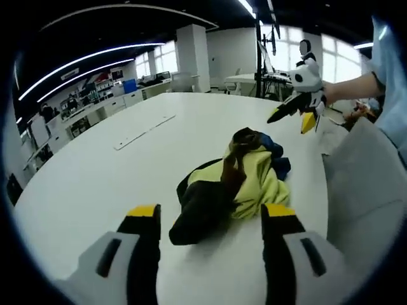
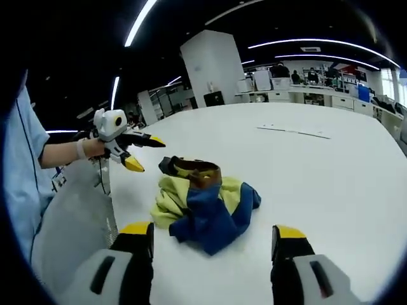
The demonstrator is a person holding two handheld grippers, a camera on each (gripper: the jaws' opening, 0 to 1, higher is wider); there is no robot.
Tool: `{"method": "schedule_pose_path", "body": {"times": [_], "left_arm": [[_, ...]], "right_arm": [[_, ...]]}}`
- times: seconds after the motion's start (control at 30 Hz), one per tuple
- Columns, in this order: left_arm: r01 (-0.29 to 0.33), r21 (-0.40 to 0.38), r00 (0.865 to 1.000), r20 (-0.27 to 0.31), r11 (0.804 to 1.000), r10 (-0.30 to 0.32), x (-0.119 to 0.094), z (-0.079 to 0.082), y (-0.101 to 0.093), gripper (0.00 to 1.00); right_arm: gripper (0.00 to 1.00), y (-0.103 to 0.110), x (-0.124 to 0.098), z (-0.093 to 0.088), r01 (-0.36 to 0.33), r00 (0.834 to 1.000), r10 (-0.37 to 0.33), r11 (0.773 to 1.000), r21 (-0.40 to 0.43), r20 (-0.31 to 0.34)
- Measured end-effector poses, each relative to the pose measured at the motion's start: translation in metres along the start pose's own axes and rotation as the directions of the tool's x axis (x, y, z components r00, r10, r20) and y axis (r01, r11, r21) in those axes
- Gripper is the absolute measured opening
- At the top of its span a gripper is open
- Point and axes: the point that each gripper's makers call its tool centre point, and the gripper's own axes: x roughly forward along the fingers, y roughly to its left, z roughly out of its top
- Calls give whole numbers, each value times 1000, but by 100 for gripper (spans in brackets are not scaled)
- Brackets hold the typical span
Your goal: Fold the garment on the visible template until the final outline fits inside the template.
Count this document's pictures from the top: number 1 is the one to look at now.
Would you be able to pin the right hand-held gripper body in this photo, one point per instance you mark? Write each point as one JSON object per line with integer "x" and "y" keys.
{"x": 306, "y": 79}

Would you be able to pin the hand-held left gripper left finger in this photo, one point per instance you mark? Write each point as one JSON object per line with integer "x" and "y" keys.
{"x": 127, "y": 254}

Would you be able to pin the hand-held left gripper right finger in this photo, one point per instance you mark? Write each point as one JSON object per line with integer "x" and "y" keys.
{"x": 286, "y": 254}

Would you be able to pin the pile of coloured clothes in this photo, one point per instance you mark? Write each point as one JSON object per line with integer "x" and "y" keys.
{"x": 254, "y": 178}

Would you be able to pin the light grey template sheet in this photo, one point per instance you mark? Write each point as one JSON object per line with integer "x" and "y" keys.
{"x": 362, "y": 178}

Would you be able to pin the black stand pole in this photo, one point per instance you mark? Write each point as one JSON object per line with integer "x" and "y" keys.
{"x": 259, "y": 63}

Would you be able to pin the white background table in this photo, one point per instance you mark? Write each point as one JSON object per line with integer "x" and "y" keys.
{"x": 245, "y": 78}

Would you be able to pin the person's light blue shirt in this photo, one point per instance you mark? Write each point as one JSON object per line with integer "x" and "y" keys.
{"x": 392, "y": 95}

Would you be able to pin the white pillar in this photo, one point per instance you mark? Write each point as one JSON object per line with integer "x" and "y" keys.
{"x": 192, "y": 57}

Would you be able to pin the white storage shelving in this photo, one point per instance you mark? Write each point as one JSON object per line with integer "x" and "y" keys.
{"x": 92, "y": 105}

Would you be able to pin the blue storage box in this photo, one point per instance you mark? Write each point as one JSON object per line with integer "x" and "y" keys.
{"x": 129, "y": 86}

